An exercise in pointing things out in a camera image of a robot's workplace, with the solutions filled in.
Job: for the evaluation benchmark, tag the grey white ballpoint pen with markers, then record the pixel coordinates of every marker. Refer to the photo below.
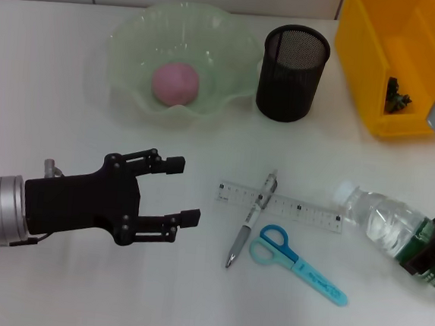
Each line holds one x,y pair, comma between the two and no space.
250,216

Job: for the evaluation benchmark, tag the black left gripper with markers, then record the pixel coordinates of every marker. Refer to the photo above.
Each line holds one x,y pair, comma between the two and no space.
78,204

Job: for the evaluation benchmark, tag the clear plastic ruler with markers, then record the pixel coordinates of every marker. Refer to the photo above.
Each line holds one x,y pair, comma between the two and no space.
306,212

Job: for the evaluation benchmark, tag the pink peach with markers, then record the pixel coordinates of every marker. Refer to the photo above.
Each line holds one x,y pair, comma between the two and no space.
175,85

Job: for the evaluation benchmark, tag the green glass fruit bowl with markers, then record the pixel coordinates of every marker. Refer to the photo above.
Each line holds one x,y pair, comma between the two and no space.
183,34

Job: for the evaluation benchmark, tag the clear water bottle green label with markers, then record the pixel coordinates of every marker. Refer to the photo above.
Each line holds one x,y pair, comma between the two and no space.
384,219

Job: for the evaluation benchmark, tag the left gripper silver plug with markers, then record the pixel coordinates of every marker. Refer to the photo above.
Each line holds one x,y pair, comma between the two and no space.
50,167

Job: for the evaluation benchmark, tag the yellow plastic bin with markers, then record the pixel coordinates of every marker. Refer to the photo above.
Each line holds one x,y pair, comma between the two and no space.
363,69

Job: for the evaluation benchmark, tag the blue turquoise scissors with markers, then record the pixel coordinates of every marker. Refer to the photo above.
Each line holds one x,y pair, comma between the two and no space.
307,272

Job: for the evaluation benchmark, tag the black mesh pen holder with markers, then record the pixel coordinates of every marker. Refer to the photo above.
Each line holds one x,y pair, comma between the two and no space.
285,89

